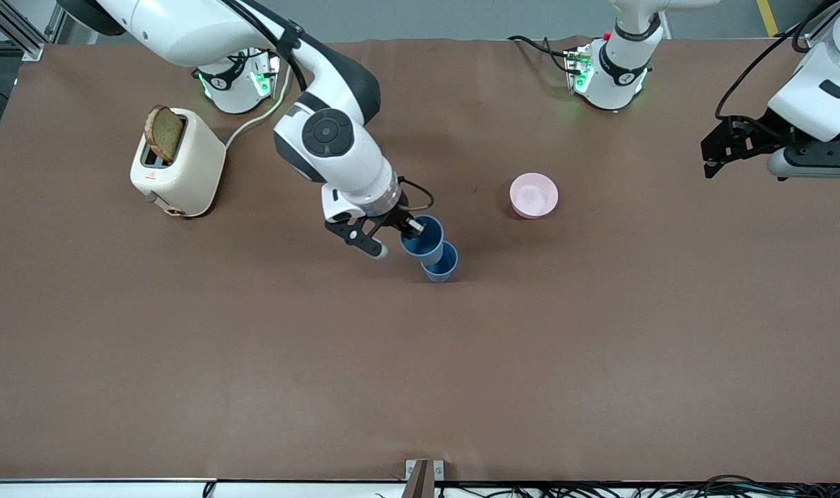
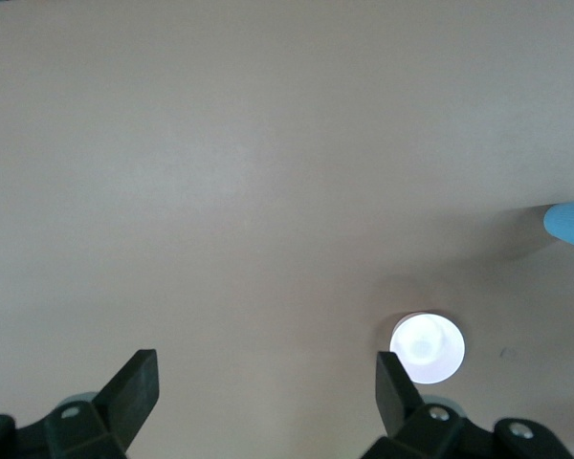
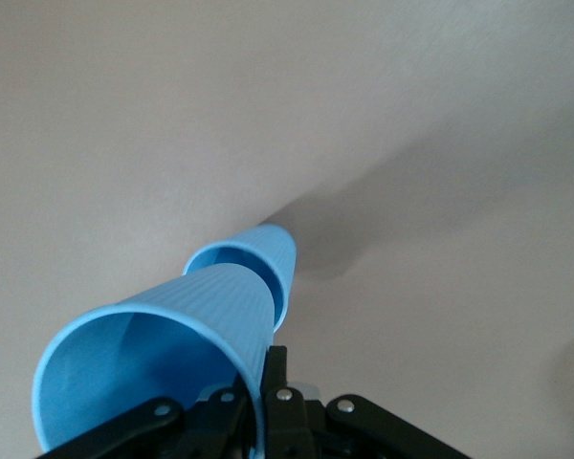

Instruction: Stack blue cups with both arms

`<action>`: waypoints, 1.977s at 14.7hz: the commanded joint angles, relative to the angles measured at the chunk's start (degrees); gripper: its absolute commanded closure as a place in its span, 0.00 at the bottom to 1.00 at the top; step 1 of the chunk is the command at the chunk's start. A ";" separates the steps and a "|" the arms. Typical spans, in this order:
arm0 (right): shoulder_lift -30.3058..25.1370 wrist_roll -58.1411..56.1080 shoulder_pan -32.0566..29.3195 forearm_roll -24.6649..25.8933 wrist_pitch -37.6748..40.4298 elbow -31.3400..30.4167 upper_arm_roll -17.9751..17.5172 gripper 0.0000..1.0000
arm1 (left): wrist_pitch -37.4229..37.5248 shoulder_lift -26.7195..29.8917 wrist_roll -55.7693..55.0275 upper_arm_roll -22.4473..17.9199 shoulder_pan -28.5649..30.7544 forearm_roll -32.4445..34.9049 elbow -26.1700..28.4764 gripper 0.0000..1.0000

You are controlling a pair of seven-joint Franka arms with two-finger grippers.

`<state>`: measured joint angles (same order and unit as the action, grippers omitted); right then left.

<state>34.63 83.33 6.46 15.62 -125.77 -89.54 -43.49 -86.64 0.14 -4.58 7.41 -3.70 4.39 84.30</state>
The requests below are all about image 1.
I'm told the black left base cable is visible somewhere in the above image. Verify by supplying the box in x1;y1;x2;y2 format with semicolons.
507;35;574;74

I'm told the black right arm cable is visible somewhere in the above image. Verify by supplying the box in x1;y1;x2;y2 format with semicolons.
223;0;311;92

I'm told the white toaster power cable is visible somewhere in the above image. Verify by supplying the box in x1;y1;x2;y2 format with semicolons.
224;69;290;150

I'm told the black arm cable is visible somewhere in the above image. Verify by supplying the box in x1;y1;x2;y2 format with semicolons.
714;0;839;122
223;0;311;92

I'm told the aluminium corner bracket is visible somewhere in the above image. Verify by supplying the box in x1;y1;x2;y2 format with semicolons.
804;19;837;50

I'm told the blue plastic cup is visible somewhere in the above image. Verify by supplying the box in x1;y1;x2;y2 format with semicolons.
422;241;459;283
400;215;446;266

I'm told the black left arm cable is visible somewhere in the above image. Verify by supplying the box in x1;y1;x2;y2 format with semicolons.
714;0;839;122

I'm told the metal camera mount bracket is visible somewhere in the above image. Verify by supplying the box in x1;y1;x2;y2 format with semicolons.
402;459;445;498

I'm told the brown bread slice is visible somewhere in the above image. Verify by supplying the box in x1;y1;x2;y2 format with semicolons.
144;105;185;164

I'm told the brown table cover sheet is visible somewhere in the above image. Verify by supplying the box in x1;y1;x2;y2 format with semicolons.
0;37;840;483

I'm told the aluminium frame profile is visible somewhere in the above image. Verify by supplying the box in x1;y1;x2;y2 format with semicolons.
0;0;71;60

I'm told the black cable bundle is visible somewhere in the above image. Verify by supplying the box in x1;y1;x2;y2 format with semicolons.
433;474;840;498

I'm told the pink bowl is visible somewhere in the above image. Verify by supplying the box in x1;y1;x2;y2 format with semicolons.
510;173;559;219

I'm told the cream white toaster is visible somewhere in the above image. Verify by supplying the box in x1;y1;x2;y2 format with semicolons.
130;108;227;218

